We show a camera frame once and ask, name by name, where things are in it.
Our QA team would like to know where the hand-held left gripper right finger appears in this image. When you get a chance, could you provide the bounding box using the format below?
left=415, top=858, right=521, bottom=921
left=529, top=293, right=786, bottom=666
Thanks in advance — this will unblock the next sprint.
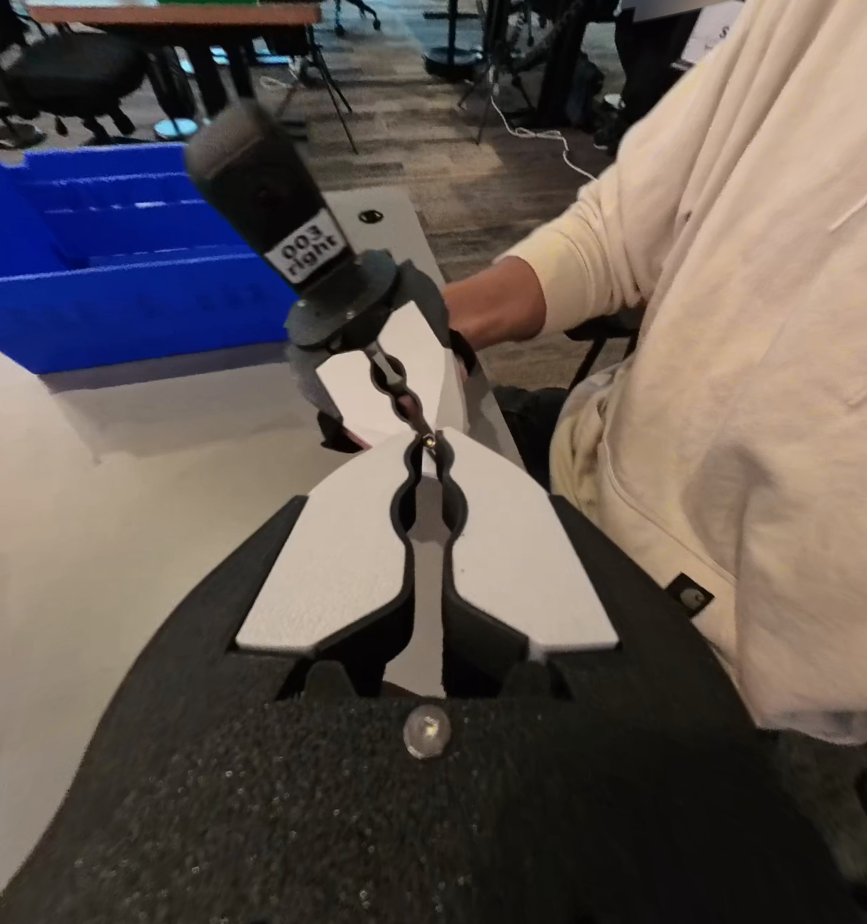
left=439, top=427, right=620, bottom=695

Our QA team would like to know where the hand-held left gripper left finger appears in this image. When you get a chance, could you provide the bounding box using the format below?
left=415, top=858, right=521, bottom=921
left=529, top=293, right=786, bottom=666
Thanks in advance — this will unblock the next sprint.
left=237, top=431, right=420, bottom=694

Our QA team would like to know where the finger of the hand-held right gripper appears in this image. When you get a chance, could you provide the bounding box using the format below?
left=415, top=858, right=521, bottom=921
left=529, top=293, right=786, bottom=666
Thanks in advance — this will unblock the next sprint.
left=316, top=346, right=424, bottom=450
left=379, top=303, right=472, bottom=436

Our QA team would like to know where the blue plastic bin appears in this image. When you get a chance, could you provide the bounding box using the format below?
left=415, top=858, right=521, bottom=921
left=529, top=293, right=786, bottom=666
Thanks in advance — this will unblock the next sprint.
left=0, top=142, right=302, bottom=376

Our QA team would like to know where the black tripod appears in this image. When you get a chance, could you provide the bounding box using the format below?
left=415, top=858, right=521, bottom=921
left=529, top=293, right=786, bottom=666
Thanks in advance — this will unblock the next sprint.
left=260, top=22, right=360, bottom=156

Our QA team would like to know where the black office chair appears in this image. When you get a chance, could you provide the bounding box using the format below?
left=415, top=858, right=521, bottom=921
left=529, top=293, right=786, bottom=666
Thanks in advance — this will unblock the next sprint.
left=0, top=0, right=149, bottom=150
left=492, top=307, right=647, bottom=495

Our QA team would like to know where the wooden office desk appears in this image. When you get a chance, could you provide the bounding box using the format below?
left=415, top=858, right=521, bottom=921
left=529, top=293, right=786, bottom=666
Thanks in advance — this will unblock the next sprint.
left=25, top=0, right=324, bottom=120

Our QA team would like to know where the black light stand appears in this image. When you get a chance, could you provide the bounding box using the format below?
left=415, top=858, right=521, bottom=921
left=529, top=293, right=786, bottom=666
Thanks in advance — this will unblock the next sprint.
left=422, top=0, right=495, bottom=79

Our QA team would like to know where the person's cream sweater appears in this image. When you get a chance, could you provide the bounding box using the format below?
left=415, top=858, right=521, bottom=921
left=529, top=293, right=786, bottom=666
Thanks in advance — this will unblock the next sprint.
left=549, top=0, right=867, bottom=746

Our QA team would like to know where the white cable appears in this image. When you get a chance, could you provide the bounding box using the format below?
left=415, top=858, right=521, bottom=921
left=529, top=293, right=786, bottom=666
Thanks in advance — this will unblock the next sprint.
left=487, top=94, right=600, bottom=181

